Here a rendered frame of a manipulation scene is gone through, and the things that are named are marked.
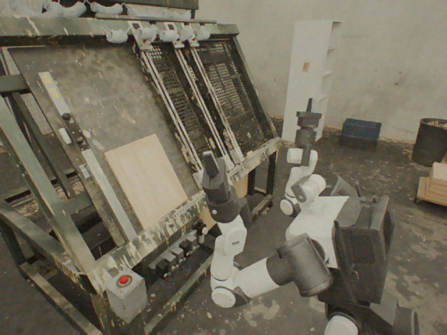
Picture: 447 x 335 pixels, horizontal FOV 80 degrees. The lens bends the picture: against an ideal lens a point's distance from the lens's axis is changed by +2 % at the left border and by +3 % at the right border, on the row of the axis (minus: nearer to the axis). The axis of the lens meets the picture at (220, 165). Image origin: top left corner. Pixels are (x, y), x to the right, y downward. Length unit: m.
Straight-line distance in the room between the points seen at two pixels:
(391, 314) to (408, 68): 5.29
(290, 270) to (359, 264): 0.23
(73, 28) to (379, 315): 1.84
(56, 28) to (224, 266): 1.40
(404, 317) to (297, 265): 0.46
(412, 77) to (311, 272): 5.51
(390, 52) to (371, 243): 5.39
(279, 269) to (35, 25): 1.51
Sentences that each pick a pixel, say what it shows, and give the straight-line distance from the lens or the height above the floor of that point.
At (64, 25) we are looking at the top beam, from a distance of 1.74.
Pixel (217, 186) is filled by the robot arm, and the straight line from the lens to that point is 0.62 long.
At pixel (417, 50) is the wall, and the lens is 6.07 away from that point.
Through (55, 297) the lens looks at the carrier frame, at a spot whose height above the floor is 0.18.
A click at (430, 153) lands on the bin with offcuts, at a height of 0.21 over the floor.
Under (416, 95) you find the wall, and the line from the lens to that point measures 6.15.
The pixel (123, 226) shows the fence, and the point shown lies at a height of 0.98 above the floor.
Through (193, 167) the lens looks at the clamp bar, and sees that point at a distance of 1.86.
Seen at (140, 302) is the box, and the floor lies 0.82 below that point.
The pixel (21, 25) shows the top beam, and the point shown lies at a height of 1.92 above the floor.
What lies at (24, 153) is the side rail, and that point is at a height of 1.43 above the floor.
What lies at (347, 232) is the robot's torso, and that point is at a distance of 0.88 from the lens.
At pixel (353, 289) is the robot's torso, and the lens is 1.02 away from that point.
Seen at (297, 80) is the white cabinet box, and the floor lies 1.13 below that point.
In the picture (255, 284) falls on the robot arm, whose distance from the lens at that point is 0.89.
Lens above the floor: 1.90
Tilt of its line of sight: 27 degrees down
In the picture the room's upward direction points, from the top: straight up
